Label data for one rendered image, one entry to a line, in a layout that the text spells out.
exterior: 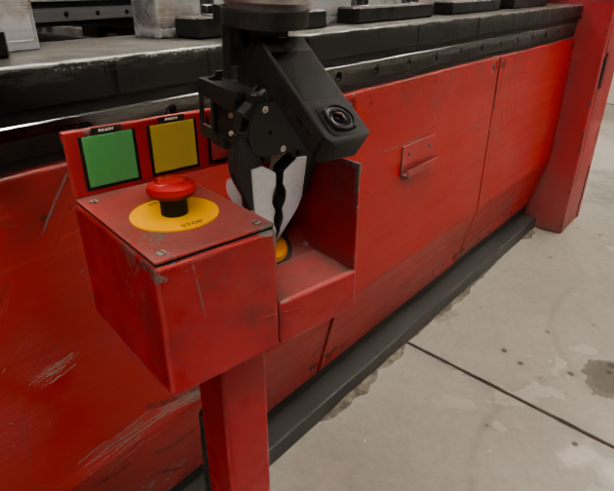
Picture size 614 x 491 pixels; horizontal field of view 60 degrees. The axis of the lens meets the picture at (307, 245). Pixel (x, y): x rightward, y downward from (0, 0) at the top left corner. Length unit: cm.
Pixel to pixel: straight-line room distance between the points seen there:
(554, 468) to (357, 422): 44
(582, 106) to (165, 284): 207
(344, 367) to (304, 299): 96
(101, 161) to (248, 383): 26
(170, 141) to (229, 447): 32
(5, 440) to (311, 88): 57
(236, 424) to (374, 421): 80
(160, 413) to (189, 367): 49
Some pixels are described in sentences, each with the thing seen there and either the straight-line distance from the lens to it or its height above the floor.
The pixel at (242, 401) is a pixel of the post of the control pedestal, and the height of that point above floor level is 56.
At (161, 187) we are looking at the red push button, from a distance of 43.
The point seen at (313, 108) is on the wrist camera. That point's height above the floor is 87.
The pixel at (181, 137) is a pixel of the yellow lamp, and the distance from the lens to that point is 53.
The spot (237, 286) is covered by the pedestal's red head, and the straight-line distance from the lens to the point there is 42.
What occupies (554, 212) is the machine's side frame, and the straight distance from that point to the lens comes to 245.
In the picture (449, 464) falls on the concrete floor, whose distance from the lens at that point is 130.
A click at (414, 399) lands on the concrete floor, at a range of 143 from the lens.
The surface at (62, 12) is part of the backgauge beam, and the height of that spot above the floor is 90.
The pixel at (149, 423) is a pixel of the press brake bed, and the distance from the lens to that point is 91.
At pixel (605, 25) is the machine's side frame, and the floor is 81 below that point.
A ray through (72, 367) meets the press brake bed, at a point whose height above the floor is 50.
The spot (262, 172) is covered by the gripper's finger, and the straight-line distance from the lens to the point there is 47.
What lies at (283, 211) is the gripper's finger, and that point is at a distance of 50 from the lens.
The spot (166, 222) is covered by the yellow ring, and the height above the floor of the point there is 78.
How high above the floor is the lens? 95
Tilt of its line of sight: 26 degrees down
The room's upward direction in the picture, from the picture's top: straight up
